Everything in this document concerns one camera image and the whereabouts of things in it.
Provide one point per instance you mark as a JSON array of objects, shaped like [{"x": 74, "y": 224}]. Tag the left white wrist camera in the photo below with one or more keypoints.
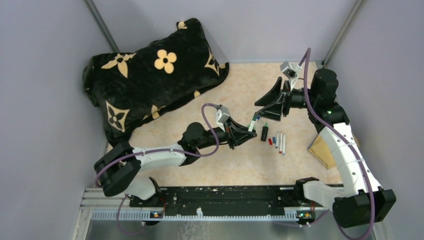
[{"x": 222, "y": 114}]

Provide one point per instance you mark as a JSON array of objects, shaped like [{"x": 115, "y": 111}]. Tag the white light-blue pen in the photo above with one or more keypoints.
[{"x": 283, "y": 144}]

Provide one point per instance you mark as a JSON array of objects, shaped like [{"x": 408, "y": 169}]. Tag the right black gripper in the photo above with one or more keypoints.
[{"x": 273, "y": 107}]

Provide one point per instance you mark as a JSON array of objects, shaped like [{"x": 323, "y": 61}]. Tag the black green highlighter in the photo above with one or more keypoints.
[{"x": 264, "y": 132}]

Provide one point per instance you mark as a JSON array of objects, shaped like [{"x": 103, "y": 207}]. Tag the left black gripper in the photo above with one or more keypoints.
[{"x": 230, "y": 135}]

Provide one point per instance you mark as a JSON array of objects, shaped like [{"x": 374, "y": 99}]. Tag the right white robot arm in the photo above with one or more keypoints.
[{"x": 363, "y": 199}]

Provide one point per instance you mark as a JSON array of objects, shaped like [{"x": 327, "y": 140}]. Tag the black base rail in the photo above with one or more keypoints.
[{"x": 230, "y": 201}]

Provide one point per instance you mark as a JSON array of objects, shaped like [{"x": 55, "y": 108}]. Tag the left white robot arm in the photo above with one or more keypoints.
[{"x": 117, "y": 170}]

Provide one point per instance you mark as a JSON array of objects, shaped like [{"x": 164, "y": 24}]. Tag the grey cable duct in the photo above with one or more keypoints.
[{"x": 147, "y": 215}]

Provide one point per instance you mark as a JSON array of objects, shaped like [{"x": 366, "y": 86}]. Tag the white green-tip pen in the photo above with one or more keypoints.
[{"x": 252, "y": 125}]

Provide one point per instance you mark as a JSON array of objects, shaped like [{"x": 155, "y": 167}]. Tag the black floral plush blanket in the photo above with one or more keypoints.
[{"x": 134, "y": 88}]

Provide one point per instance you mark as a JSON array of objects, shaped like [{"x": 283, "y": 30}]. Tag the white blue-tip pen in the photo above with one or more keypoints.
[{"x": 277, "y": 139}]

